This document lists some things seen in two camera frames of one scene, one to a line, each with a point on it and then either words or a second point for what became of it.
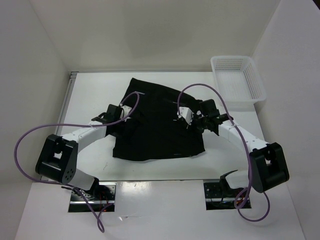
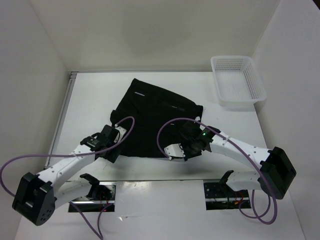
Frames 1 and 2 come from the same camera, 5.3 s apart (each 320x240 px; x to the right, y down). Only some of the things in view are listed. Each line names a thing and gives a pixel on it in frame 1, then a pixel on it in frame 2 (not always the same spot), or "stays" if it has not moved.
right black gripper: (195, 116) -> (187, 155)
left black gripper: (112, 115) -> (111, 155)
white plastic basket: (239, 82) stays
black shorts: (153, 130) stays
